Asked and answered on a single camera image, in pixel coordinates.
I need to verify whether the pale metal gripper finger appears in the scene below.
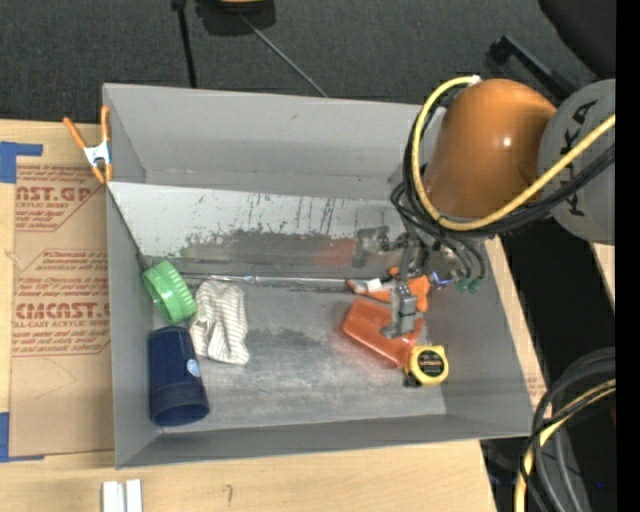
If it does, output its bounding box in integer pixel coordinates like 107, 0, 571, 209
380, 281, 419, 340

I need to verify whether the yellow tape measure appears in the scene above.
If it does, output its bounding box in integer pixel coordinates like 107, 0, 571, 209
403, 343, 450, 388

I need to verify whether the grey metal bin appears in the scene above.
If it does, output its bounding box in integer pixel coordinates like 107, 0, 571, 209
101, 82, 536, 470

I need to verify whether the white striped cloth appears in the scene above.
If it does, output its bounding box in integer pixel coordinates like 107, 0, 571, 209
189, 279, 251, 367

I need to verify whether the dark blue cup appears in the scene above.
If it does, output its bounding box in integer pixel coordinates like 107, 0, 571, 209
147, 325, 211, 428

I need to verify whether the brown cardboard board red print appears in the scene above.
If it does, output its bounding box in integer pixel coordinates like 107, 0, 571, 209
0, 118, 554, 459

